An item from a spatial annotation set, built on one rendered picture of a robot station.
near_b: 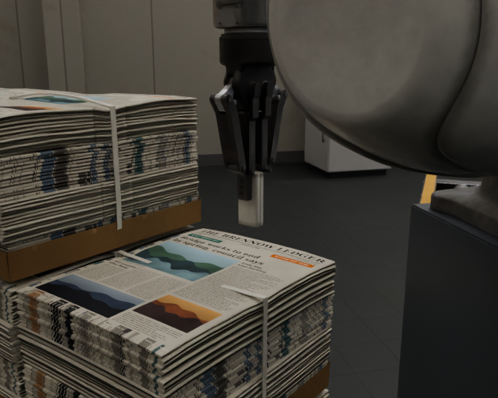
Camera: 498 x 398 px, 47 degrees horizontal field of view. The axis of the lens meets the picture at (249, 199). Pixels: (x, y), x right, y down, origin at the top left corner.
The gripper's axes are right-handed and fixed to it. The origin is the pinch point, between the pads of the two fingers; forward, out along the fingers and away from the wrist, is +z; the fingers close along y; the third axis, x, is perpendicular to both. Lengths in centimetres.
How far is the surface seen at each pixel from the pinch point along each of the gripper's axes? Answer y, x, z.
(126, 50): -321, -391, -19
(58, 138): 8.7, -27.2, -6.2
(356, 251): -236, -100, 96
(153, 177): -7.8, -26.0, 2.0
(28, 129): 13.2, -27.4, -7.9
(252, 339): 2.2, 2.0, 18.1
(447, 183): -94, -6, 16
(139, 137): -6.1, -27.0, -4.8
